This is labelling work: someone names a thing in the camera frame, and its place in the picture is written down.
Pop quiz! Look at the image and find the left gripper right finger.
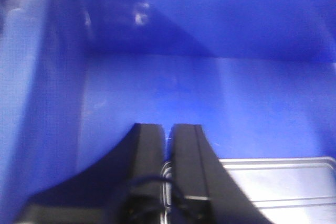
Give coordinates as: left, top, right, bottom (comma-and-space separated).
171, 124, 270, 223

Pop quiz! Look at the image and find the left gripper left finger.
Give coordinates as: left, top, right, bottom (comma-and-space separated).
15, 123, 164, 223

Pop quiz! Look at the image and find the silver metal tray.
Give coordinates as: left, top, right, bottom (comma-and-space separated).
160, 156, 336, 224

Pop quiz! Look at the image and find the blue bin lower centre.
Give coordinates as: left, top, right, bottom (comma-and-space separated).
1, 0, 335, 223

